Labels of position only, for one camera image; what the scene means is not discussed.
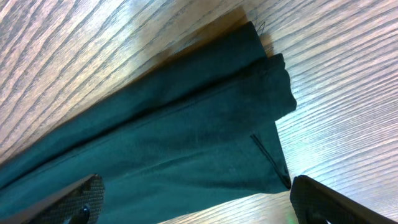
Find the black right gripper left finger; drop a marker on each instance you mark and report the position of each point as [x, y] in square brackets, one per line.
[78, 203]

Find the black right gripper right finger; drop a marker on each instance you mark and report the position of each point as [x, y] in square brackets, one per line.
[314, 203]

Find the black t-shirt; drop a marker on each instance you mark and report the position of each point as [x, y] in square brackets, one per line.
[197, 132]

